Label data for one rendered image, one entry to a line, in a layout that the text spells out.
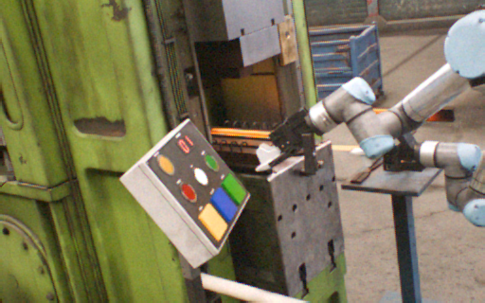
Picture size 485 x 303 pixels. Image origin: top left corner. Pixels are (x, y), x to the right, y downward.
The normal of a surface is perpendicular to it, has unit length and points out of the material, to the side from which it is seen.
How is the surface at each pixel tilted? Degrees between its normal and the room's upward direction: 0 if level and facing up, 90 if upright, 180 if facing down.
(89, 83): 89
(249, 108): 90
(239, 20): 90
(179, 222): 90
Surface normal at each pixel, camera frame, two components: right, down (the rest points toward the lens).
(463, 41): -0.80, 0.18
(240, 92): -0.62, 0.33
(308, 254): 0.77, 0.07
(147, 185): -0.23, 0.33
